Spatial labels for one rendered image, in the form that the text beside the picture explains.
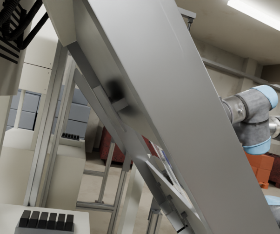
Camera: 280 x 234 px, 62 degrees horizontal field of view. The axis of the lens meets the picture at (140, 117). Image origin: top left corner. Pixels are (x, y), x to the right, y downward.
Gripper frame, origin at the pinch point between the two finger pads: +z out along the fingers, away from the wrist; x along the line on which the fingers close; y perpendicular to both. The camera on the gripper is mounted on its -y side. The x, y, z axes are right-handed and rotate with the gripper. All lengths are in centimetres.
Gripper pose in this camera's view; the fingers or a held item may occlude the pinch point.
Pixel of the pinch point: (157, 146)
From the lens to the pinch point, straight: 60.3
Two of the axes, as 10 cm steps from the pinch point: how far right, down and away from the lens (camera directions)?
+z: -9.2, 3.3, -1.9
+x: 2.4, 1.0, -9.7
